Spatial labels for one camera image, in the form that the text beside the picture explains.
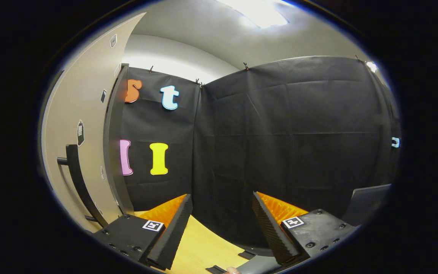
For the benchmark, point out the black clip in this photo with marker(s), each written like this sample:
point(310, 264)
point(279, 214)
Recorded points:
point(198, 82)

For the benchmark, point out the black flat piece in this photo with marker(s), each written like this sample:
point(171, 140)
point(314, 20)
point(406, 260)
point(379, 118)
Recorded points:
point(216, 269)
point(247, 255)

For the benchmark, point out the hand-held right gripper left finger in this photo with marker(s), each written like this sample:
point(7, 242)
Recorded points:
point(171, 236)

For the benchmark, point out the grey cabinet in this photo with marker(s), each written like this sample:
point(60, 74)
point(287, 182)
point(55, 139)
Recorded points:
point(114, 152)

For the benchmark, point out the grey flat plate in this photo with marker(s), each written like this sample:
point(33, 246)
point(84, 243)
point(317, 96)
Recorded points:
point(259, 265)

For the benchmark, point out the grey cabinet door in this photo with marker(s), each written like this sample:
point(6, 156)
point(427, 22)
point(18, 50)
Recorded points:
point(86, 95)

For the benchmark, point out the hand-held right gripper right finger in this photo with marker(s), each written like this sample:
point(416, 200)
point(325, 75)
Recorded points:
point(268, 228)

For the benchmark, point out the black backdrop cloth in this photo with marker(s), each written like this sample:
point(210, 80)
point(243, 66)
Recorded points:
point(280, 133)

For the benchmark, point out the ceiling light panel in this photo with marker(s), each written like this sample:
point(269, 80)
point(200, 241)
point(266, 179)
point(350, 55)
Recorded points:
point(372, 66)
point(257, 11)

